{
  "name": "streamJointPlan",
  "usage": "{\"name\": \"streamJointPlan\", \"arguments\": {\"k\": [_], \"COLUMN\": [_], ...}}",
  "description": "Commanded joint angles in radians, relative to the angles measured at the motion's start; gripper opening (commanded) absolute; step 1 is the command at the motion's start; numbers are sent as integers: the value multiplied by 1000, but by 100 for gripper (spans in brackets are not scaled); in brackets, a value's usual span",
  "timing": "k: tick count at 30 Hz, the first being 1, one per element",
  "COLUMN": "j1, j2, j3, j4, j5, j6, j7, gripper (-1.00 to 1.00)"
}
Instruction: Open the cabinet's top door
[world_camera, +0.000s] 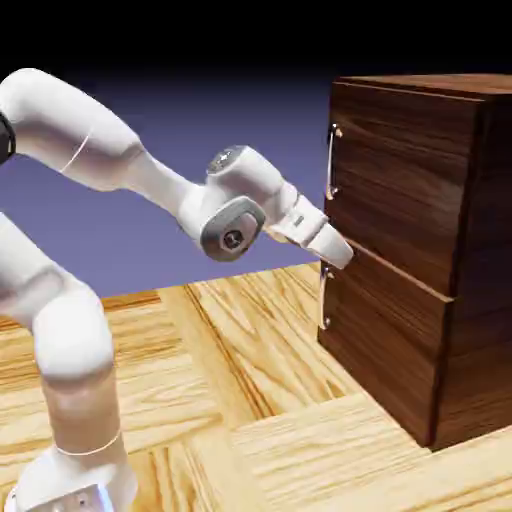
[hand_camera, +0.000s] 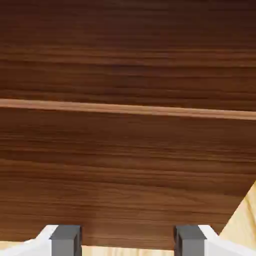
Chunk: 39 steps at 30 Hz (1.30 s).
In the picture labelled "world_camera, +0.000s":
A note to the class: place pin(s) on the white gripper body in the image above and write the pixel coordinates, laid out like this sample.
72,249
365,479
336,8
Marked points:
330,244

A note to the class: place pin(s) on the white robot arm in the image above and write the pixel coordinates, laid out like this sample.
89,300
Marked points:
100,152

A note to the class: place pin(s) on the dark wood cabinet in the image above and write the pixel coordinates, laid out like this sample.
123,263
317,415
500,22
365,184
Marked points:
472,260

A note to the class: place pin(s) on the dark wood cabinet door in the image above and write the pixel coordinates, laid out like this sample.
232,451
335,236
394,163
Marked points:
400,180
384,340

